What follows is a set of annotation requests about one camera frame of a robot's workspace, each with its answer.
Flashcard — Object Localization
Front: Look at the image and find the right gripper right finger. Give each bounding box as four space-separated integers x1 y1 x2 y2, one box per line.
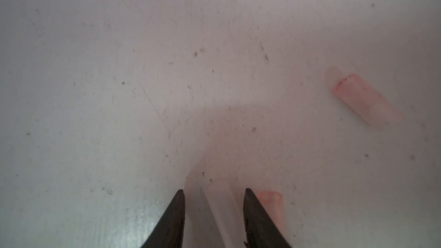
243 188 292 248

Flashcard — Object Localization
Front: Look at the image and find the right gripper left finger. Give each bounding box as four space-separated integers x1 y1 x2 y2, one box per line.
141 189 186 248

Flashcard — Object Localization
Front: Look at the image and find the translucent pink pen cap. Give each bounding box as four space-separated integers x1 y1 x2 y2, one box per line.
325 67 404 130

